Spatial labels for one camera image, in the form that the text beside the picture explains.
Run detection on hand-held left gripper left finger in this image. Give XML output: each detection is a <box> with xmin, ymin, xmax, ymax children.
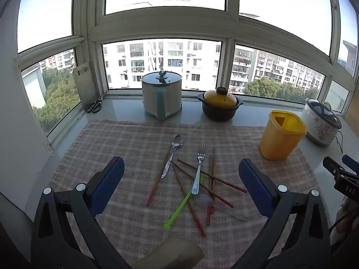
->
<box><xmin>31</xmin><ymin>156</ymin><xmax>125</xmax><ymax>269</ymax></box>

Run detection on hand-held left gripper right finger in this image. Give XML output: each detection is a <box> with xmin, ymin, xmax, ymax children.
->
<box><xmin>231</xmin><ymin>158</ymin><xmax>331</xmax><ymax>269</ymax></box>

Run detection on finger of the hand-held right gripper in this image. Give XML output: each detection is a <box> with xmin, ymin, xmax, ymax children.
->
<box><xmin>322</xmin><ymin>156</ymin><xmax>347</xmax><ymax>180</ymax></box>
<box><xmin>342</xmin><ymin>154</ymin><xmax>359</xmax><ymax>171</ymax></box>

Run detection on clear plastic spoon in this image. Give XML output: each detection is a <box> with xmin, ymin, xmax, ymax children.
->
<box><xmin>196</xmin><ymin>193</ymin><xmax>250</xmax><ymax>222</ymax></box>

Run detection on yellow plastic container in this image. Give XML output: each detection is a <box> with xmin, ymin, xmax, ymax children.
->
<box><xmin>259</xmin><ymin>110</ymin><xmax>308</xmax><ymax>161</ymax></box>

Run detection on metal fork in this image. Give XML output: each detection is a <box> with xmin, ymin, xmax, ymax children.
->
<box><xmin>191</xmin><ymin>144</ymin><xmax>207</xmax><ymax>195</ymax></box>

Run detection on green plastic spoon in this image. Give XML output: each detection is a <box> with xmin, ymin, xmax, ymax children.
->
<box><xmin>163</xmin><ymin>174</ymin><xmax>204</xmax><ymax>230</ymax></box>

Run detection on metal spoon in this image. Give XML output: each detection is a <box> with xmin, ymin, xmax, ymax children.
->
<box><xmin>161</xmin><ymin>134</ymin><xmax>183</xmax><ymax>179</ymax></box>

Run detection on person's right hand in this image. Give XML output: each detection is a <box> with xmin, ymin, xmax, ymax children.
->
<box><xmin>337</xmin><ymin>196</ymin><xmax>359</xmax><ymax>230</ymax></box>

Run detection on person's left hand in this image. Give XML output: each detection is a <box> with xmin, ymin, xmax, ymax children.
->
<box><xmin>135</xmin><ymin>235</ymin><xmax>204</xmax><ymax>269</ymax></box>

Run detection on pink plaid placemat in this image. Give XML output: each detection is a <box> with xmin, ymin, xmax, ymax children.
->
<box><xmin>49</xmin><ymin>119</ymin><xmax>331</xmax><ymax>269</ymax></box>

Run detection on white floral rice cooker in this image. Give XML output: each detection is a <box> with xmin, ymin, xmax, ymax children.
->
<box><xmin>301</xmin><ymin>98</ymin><xmax>343</xmax><ymax>146</ymax></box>

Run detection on wooden panel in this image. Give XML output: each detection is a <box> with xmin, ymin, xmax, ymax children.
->
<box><xmin>344</xmin><ymin>88</ymin><xmax>359</xmax><ymax>138</ymax></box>

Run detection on black casserole with yellow lid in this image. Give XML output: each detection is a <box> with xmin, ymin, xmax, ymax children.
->
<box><xmin>197</xmin><ymin>87</ymin><xmax>243</xmax><ymax>122</ymax></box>

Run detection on grey cutting board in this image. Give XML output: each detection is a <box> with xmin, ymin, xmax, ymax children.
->
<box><xmin>73</xmin><ymin>62</ymin><xmax>105</xmax><ymax>110</ymax></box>

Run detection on white pot with teal lid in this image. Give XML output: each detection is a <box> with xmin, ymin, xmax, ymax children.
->
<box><xmin>141</xmin><ymin>71</ymin><xmax>183</xmax><ymax>121</ymax></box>

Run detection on apartment buildings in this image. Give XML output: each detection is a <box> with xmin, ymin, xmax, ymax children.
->
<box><xmin>42</xmin><ymin>39</ymin><xmax>326</xmax><ymax>96</ymax></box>

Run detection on black power cable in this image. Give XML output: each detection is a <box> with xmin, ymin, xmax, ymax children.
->
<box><xmin>335</xmin><ymin>131</ymin><xmax>345</xmax><ymax>154</ymax></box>

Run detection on black handled scissors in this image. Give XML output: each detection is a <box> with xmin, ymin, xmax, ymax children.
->
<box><xmin>85</xmin><ymin>97</ymin><xmax>103</xmax><ymax>114</ymax></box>

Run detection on white window frame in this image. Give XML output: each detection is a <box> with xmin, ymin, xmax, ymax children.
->
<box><xmin>14</xmin><ymin>0</ymin><xmax>359</xmax><ymax>143</ymax></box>

